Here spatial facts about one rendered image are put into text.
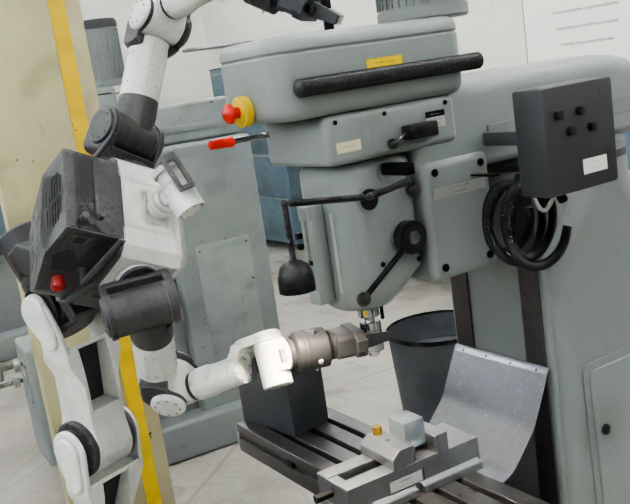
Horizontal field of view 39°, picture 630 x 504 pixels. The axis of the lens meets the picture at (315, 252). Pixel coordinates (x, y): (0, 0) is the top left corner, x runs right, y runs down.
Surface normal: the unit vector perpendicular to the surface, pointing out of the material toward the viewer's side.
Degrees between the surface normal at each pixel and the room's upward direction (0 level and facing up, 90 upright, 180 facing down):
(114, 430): 81
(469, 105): 90
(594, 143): 90
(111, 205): 58
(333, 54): 90
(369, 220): 90
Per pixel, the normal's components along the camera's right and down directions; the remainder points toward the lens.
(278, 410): -0.74, 0.24
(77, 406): -0.58, 0.25
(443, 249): 0.54, 0.09
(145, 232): 0.61, -0.51
